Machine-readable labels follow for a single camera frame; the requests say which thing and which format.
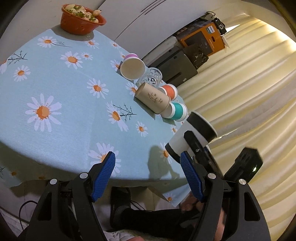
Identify person's right hand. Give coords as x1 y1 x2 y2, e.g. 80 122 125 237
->
180 192 226 241

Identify brown kraft paper cup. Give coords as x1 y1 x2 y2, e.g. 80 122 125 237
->
135 83 171 114

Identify orange cardboard appliance box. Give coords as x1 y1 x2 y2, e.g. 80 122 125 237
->
174 21 225 56

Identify dark grey suitcase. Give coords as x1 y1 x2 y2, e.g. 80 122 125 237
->
157 51 197 87

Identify cream curtain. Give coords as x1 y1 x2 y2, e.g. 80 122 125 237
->
179 15 295 240

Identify clear glass tumbler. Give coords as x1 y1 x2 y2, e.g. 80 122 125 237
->
135 67 163 88

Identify dark brown handbag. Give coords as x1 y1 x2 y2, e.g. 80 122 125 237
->
183 44 209 69

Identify white cup with orange sleeve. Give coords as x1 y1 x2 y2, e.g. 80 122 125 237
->
158 84 178 101

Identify white cup with teal sleeve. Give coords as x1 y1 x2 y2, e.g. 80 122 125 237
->
161 102 188 121

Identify white suitcase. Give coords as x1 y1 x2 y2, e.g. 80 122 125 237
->
142 36 182 66

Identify red colander bowl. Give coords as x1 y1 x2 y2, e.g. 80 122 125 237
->
60 4 106 35

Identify white cup with pink band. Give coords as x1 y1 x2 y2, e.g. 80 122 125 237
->
120 53 145 80

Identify white wardrobe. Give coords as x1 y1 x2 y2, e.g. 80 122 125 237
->
99 0 234 58

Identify blue daisy tablecloth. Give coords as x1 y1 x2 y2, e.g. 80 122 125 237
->
1 27 190 206

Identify mushrooms in bowl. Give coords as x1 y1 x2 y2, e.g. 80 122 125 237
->
64 4 101 23

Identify black camera bag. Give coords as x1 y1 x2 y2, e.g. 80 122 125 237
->
200 11 227 35

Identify white cup with black bands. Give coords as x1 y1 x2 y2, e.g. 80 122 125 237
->
165 111 218 162

